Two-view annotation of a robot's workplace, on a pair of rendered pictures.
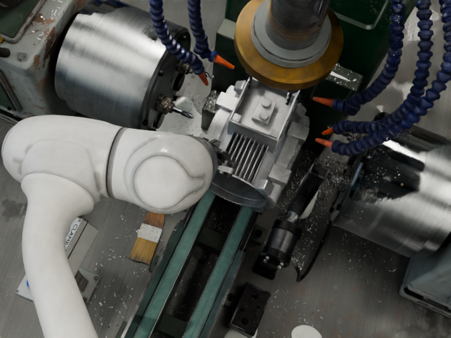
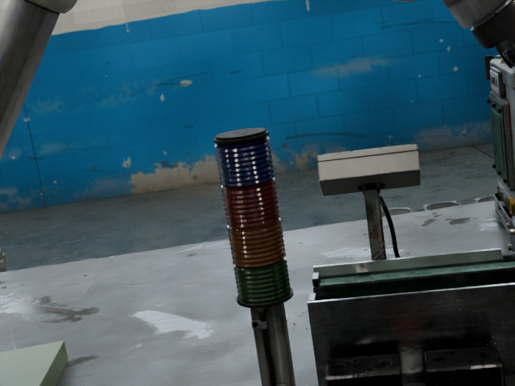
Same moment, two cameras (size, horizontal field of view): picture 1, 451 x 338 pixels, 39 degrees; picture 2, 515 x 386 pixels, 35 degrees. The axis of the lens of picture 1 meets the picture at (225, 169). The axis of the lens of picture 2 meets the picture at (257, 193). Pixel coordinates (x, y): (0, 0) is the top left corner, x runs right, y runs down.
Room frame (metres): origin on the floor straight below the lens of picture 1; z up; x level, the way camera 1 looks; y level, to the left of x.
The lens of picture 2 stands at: (-0.11, -1.08, 1.35)
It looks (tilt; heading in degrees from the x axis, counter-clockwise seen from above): 13 degrees down; 86
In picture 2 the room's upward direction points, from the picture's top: 8 degrees counter-clockwise
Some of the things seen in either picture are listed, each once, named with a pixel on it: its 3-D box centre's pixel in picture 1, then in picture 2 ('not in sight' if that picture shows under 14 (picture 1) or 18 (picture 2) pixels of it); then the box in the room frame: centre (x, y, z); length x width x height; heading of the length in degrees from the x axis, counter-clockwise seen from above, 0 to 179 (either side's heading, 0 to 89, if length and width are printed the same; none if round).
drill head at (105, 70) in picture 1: (105, 59); not in sight; (0.63, 0.29, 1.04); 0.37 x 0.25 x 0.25; 77
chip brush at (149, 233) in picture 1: (154, 220); not in sight; (0.36, 0.14, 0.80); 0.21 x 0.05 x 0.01; 173
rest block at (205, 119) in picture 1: (219, 113); not in sight; (0.64, 0.04, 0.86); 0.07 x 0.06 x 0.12; 77
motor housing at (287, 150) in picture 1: (249, 147); not in sight; (0.50, -0.04, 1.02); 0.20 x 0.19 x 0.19; 167
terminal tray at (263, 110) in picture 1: (262, 112); not in sight; (0.54, -0.05, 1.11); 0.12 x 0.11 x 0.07; 167
